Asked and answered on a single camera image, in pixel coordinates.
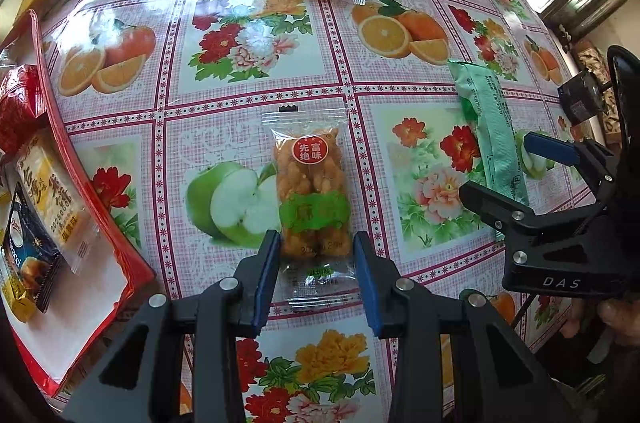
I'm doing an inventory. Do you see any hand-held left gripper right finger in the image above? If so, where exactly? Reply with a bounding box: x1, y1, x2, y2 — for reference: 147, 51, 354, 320
352, 231, 581, 423

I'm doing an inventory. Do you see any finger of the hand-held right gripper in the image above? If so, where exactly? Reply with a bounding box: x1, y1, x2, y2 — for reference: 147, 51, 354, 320
459, 180, 602, 250
524, 130, 620, 205

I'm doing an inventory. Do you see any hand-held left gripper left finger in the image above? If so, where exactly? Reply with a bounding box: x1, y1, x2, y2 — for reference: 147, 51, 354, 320
60, 229, 282, 423

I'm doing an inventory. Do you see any light green snack packet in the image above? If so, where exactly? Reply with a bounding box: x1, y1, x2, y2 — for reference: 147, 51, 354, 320
446, 59, 531, 244

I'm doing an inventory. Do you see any fried dough twist packet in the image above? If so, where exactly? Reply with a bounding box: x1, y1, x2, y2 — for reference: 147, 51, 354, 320
261, 106, 358, 304

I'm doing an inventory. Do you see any red rimmed tray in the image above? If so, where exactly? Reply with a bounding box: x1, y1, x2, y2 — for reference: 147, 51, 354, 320
0, 10, 157, 399

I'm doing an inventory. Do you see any dark blue snack packet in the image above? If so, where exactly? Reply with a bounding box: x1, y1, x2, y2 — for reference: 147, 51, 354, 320
0, 182, 63, 314

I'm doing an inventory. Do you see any yellow rice cracker packet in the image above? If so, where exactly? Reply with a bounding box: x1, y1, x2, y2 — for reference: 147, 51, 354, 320
5, 128, 98, 274

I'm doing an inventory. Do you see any yellow white text-back packet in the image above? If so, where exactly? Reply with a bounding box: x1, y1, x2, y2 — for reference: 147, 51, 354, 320
0, 273, 41, 323

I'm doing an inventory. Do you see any red white snack packet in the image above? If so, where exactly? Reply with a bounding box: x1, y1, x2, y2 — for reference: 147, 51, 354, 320
0, 64, 48, 156

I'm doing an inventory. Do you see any person's right hand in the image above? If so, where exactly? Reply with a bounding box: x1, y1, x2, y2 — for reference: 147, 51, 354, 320
570, 298, 640, 364

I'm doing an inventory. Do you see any floral patterned chair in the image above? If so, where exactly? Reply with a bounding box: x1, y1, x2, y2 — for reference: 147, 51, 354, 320
575, 46, 613, 78

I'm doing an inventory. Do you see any fruit print plastic tablecloth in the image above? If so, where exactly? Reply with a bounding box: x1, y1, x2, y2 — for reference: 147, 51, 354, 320
30, 0, 618, 423

